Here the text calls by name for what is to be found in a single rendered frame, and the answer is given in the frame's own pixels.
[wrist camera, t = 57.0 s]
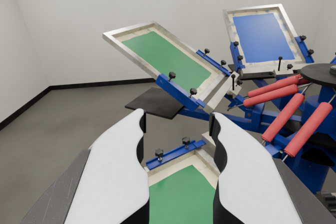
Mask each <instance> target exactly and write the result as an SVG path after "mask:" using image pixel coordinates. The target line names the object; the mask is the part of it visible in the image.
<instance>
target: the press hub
mask: <svg viewBox="0 0 336 224"><path fill-rule="evenodd" d="M300 75H301V76H302V77H303V78H304V79H305V80H307V81H309V82H312V83H314V84H317V85H321V90H320V93H319V94H317V95H311V96H309V97H307V98H306V99H305V103H304V107H303V111H302V110H300V109H299V108H297V110H296V111H295V112H294V113H293V115H294V116H300V117H301V122H299V121H294V120H288V121H287V122H286V123H285V125H284V126H283V127H284V128H285V129H286V130H287V131H288V132H289V133H290V134H294V133H295V132H297V131H299V130H300V129H301V127H302V126H303V125H304V124H305V122H306V121H307V120H308V119H309V117H310V116H311V115H312V114H313V112H314V111H315V110H316V109H317V107H318V106H319V105H320V104H321V103H323V102H326V103H328V102H329V101H330V99H331V98H332V97H333V96H334V94H335V91H334V90H333V88H335V89H336V63H316V64H310V65H306V66H304V67H302V68H301V69H300ZM330 105H332V110H331V111H330V112H329V114H328V115H327V116H326V118H325V119H324V120H323V121H322V123H321V124H320V125H319V126H318V128H317V129H316V131H317V132H316V133H314V134H313V135H311V136H310V138H309V139H308V140H307V141H306V143H309V144H312V145H313V147H312V148H311V149H310V150H308V151H306V152H305V153H303V154H302V155H301V158H302V159H300V161H299V165H298V166H297V167H296V168H295V169H293V170H292V169H290V170H291V171H292V172H293V173H294V174H295V175H296V176H297V177H298V178H299V179H300V180H301V181H302V183H303V184H304V185H305V186H306V187H307V188H308V189H309V190H310V191H311V192H312V193H313V194H314V195H316V194H317V192H321V190H322V187H323V185H324V182H325V179H326V177H327V174H328V171H329V169H330V166H332V167H334V166H335V163H334V162H333V161H332V160H331V159H330V158H329V157H328V156H327V155H326V153H325V152H324V151H323V150H322V149H323V148H326V149H333V150H336V141H335V140H334V139H333V138H331V137H330V136H329V135H328V134H336V96H335V97H334V99H333V100H332V101H331V102H330Z"/></svg>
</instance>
